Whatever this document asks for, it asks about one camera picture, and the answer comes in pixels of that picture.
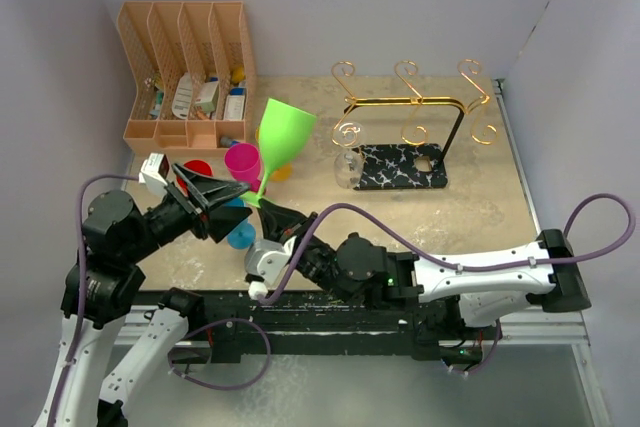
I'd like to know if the gold wire wine glass rack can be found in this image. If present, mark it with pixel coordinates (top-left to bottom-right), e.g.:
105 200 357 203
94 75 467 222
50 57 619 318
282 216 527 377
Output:
331 59 491 192

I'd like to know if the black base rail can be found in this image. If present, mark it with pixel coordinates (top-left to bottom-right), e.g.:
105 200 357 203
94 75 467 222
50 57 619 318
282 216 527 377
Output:
119 288 504 364

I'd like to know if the clear glass wine glass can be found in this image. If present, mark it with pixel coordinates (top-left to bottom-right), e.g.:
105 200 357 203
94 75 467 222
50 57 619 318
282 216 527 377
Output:
332 121 366 189

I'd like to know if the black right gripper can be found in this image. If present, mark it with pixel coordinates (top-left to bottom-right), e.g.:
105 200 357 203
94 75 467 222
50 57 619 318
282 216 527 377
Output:
257 198 353 304

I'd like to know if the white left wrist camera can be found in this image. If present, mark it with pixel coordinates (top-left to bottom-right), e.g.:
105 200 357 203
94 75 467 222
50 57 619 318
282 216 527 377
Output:
138 153 170 197

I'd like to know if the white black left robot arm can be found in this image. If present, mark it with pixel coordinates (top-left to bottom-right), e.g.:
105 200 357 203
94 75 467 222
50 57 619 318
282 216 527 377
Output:
36 164 251 426

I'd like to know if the blue grey cap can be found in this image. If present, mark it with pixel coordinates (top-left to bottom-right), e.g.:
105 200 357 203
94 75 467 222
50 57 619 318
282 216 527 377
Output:
219 136 241 149

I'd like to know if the blue plastic wine glass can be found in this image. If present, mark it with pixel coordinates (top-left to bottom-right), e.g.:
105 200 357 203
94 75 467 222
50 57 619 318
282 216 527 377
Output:
226 219 256 250

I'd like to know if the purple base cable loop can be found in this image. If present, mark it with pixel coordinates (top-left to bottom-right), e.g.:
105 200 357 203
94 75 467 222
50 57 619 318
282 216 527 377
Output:
167 317 274 392

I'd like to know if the green white small box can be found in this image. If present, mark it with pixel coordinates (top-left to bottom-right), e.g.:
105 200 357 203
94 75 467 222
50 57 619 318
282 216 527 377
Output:
194 77 219 115

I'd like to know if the pink plastic file organizer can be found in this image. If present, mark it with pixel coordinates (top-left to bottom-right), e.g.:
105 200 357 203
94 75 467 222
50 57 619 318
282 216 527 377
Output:
117 0 258 157

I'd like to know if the yellow object in organizer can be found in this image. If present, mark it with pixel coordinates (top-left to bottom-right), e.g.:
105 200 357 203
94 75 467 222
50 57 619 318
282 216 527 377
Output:
231 66 246 85

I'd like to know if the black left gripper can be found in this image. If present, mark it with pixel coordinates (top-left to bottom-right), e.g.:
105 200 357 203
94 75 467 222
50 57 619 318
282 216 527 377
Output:
125 161 252 261

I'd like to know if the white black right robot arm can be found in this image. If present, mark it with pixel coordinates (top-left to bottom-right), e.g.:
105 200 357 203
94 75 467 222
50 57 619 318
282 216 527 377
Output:
244 200 591 338

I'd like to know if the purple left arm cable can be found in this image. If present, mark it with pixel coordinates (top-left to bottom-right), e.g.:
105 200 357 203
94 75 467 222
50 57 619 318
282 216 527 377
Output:
43 174 146 427

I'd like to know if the yellow plastic wine glass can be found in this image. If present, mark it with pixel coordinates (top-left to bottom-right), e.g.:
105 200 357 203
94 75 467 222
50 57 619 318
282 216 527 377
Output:
255 127 293 182

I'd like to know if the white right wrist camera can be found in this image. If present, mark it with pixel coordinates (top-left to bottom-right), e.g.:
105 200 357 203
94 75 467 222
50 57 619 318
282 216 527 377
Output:
244 236 296 300

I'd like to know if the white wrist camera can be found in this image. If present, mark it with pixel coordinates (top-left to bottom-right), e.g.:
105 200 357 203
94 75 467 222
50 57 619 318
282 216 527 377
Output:
244 236 296 300
138 153 170 197

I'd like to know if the green plastic wine glass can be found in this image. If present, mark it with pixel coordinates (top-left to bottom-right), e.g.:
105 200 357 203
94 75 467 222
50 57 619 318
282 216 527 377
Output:
241 98 317 208

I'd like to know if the magenta plastic wine glass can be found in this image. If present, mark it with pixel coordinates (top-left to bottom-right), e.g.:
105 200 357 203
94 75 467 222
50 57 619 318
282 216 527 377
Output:
224 143 261 192

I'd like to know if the white blister pack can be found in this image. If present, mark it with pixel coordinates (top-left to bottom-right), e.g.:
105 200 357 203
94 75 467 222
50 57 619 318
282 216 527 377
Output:
171 73 193 120

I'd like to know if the red plastic wine glass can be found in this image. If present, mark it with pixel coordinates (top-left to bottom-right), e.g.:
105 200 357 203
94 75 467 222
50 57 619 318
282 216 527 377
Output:
176 159 213 193

